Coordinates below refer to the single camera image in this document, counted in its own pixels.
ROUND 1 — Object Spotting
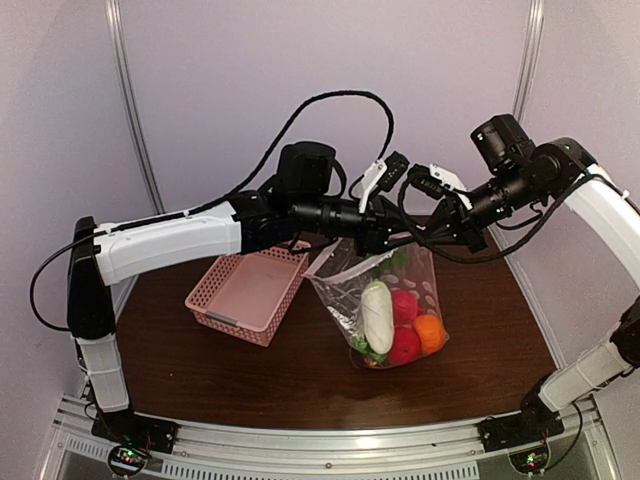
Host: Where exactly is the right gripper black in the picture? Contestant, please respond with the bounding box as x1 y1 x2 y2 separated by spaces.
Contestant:
419 162 543 253

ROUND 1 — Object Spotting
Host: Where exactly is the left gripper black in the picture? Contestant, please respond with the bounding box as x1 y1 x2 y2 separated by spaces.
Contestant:
294 194 426 258

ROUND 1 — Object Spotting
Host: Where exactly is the white toy vegetable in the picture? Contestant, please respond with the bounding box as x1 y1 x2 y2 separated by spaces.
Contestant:
348 249 407 369

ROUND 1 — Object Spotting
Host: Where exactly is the clear zip top bag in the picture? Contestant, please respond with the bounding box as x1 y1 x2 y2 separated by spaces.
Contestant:
305 239 449 370

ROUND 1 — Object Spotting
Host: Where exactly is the red toy fruit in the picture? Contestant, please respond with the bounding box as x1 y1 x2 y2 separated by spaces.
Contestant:
388 326 421 366
391 290 419 326

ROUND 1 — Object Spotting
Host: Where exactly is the orange toy fruit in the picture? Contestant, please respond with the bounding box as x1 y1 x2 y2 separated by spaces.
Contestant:
413 314 447 356

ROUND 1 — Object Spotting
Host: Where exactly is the red toy fruit front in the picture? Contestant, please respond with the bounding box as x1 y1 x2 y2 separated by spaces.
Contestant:
388 326 421 366

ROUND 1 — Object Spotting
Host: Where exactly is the pink plastic basket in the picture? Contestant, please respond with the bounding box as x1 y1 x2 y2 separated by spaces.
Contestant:
185 241 309 347

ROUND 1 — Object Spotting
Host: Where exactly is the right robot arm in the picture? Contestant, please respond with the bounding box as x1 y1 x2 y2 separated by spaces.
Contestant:
424 204 639 422

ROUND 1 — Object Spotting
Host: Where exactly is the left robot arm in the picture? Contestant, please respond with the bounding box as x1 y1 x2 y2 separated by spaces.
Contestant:
67 141 409 444

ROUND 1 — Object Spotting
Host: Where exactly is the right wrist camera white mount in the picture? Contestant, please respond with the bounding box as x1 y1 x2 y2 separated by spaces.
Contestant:
408 163 472 210

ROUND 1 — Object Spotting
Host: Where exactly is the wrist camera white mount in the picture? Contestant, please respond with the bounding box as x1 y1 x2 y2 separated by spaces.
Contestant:
356 151 409 214
408 163 472 210

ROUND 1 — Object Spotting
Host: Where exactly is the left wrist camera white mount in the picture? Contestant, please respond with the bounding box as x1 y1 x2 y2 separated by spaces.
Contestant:
356 151 409 214

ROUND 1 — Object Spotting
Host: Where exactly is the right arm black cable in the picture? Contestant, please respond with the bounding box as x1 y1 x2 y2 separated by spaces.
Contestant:
397 169 591 264

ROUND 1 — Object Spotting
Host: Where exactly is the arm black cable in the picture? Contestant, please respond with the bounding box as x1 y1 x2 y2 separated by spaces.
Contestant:
397 169 591 264
29 89 396 332

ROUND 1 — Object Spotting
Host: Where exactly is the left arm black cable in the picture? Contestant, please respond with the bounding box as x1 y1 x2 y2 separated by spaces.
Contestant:
29 89 396 332

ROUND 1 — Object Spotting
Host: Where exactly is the right aluminium frame post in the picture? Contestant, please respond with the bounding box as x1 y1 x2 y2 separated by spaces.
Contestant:
499 0 546 266

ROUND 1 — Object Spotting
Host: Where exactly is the aluminium frame post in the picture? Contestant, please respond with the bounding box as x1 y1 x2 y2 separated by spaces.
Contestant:
105 0 165 214
499 0 546 266

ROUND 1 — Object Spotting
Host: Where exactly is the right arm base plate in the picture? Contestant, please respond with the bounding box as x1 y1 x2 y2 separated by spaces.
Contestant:
477 412 564 452

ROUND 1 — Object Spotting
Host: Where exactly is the front aluminium rail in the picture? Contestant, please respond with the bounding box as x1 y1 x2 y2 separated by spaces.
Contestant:
37 392 621 480

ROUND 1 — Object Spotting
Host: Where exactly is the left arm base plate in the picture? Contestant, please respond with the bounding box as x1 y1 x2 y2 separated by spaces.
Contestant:
91 411 178 454

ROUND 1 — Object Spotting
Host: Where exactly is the left aluminium frame post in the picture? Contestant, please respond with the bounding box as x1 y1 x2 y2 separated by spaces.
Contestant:
105 0 165 214

